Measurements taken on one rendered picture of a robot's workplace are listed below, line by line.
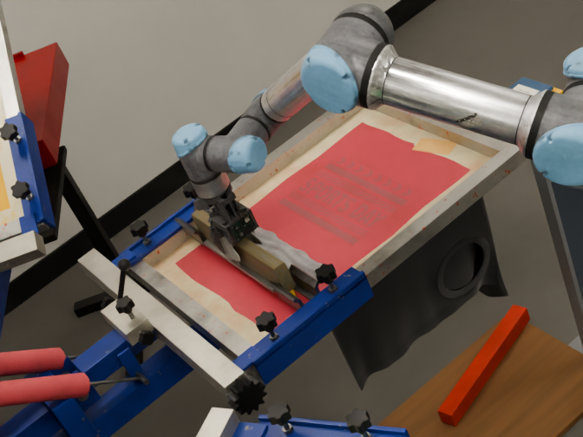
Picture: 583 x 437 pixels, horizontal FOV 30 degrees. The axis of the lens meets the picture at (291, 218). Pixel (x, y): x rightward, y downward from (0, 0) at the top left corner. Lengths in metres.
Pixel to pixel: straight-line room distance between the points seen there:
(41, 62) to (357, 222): 1.41
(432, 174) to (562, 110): 0.80
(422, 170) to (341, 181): 0.20
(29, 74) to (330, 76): 1.79
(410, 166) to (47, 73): 1.32
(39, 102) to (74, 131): 1.15
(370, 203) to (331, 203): 0.10
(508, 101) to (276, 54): 3.08
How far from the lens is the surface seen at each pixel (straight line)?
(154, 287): 2.52
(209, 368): 2.16
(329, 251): 2.43
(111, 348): 2.34
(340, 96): 1.85
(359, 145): 2.72
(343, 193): 2.57
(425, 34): 5.06
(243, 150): 2.15
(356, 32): 1.89
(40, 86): 3.38
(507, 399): 3.25
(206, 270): 2.54
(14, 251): 2.59
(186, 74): 4.59
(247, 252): 2.36
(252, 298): 2.40
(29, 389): 2.22
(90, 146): 4.47
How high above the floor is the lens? 2.43
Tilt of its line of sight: 35 degrees down
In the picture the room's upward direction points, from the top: 25 degrees counter-clockwise
